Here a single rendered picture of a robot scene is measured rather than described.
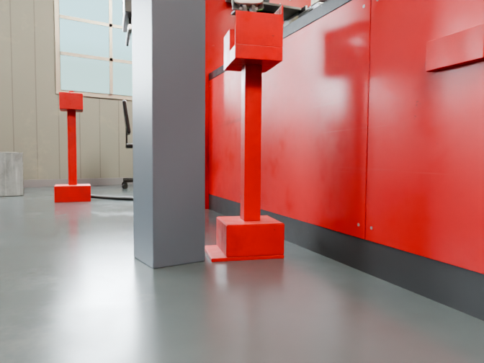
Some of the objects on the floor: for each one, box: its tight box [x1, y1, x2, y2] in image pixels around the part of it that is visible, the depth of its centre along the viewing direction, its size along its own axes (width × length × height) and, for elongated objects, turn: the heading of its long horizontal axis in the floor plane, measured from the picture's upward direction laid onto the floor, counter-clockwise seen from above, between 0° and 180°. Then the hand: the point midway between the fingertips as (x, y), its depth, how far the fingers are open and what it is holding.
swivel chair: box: [122, 100, 133, 189], centre depth 445 cm, size 58×58×92 cm
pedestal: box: [54, 91, 91, 202], centre depth 309 cm, size 20×25×83 cm
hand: (248, 21), depth 137 cm, fingers closed
